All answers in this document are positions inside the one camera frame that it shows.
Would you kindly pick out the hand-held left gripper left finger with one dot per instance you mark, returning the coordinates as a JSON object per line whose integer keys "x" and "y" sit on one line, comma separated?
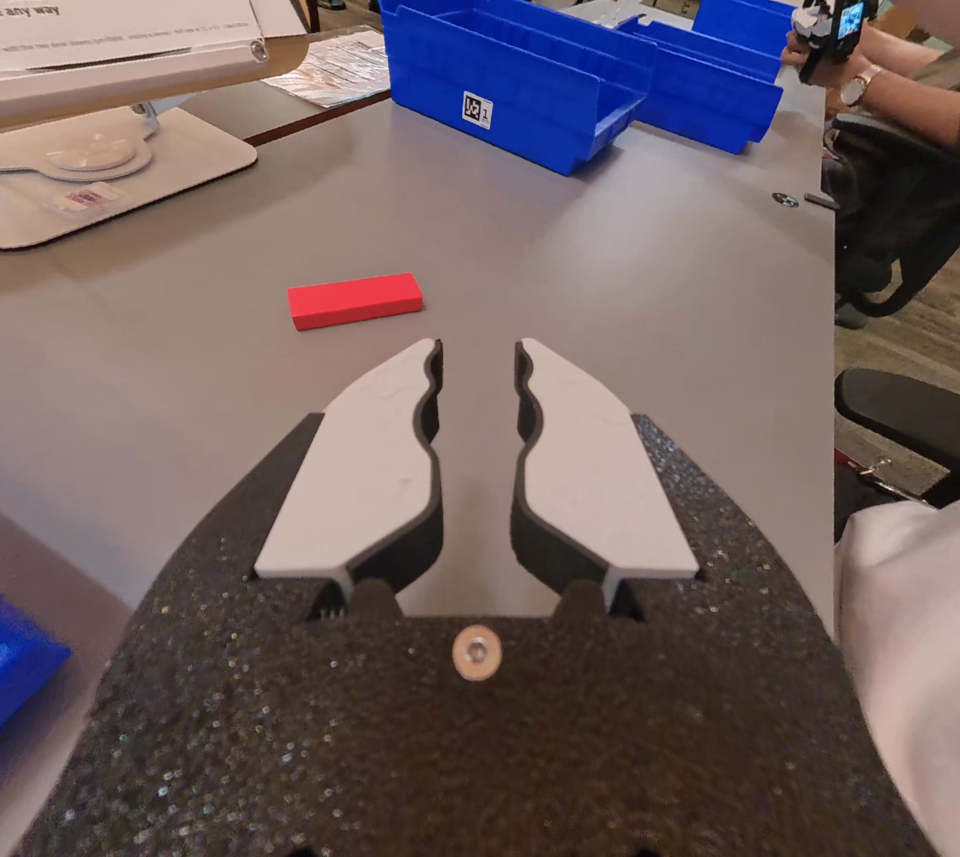
{"x": 360, "y": 474}

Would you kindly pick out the person's white clothing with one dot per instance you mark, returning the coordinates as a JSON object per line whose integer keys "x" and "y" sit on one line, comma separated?
{"x": 907, "y": 647}

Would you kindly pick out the wooden document stand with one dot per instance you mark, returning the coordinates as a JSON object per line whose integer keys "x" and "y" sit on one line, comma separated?
{"x": 187, "y": 159}

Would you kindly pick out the red rectangular wooden block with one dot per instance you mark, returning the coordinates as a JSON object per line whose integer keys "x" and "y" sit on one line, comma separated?
{"x": 352, "y": 302}

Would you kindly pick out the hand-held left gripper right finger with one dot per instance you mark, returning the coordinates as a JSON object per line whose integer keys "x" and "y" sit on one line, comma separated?
{"x": 600, "y": 482}

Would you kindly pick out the another person's forearm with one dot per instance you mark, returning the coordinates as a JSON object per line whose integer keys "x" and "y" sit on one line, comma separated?
{"x": 915, "y": 84}

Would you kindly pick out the blue plastic object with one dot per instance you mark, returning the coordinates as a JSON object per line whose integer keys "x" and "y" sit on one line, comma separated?
{"x": 30, "y": 654}

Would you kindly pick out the laminated paper sheet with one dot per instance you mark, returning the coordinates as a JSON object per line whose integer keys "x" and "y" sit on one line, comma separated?
{"x": 330, "y": 69}

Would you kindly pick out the tagged blue storage bin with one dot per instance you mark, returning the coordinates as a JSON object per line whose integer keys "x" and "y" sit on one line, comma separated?
{"x": 525, "y": 84}

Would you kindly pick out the black office chair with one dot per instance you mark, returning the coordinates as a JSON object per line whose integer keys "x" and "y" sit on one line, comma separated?
{"x": 885, "y": 212}

